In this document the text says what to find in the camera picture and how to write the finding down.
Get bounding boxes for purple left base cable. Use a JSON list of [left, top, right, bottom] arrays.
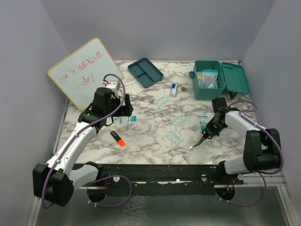
[[86, 175, 133, 208]]

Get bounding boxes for teal medicine kit box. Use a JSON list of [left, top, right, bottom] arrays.
[[190, 60, 251, 100]]

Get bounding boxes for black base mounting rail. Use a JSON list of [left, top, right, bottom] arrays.
[[100, 164, 243, 196]]

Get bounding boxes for black orange highlighter marker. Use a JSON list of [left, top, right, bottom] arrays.
[[110, 131, 126, 147]]

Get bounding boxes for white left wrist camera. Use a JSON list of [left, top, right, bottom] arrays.
[[102, 80, 121, 98]]

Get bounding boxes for yellowish gauze roll bag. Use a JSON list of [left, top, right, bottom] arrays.
[[197, 71, 206, 89]]

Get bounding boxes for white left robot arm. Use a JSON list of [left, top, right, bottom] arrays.
[[32, 87, 133, 207]]

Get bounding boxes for teal divided tray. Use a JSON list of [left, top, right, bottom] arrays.
[[127, 58, 164, 88]]

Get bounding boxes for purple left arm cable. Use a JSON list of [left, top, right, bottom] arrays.
[[41, 73, 126, 210]]

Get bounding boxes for yellow framed whiteboard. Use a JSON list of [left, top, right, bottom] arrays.
[[48, 38, 123, 111]]

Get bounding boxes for long gauze dressing packet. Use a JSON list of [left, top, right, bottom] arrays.
[[198, 115, 208, 131]]

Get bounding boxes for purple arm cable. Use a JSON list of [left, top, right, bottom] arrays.
[[227, 100, 285, 175], [41, 73, 126, 210]]

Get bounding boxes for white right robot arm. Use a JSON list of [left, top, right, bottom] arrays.
[[201, 97, 284, 184]]

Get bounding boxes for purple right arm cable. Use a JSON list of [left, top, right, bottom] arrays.
[[227, 100, 285, 175]]

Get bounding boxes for teal plaster sheet far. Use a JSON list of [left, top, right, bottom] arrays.
[[154, 95, 171, 109]]

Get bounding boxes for teal plaster sheet middle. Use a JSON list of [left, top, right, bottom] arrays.
[[170, 113, 189, 128]]

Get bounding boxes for teal plaster sheet near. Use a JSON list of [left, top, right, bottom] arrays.
[[164, 130, 183, 147]]

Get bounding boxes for blue cotton swab bag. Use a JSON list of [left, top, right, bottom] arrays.
[[203, 69, 219, 89]]

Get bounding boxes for small gauze dressing packet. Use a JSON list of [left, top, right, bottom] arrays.
[[119, 115, 137, 124]]

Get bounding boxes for black handled scissors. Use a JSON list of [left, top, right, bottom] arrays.
[[190, 131, 212, 149]]

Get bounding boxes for teal plaster sheet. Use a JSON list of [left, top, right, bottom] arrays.
[[154, 95, 171, 109], [170, 113, 189, 128], [164, 130, 183, 147]]

